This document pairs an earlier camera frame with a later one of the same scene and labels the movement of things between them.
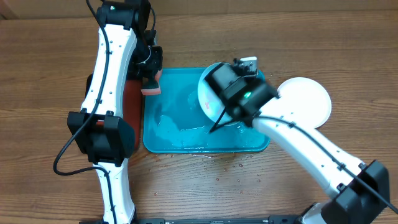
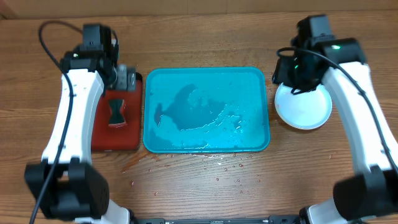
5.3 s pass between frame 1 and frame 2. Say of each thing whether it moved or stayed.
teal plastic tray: stayed
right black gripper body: moved
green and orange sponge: moved
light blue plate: moved
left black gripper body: moved
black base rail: stayed
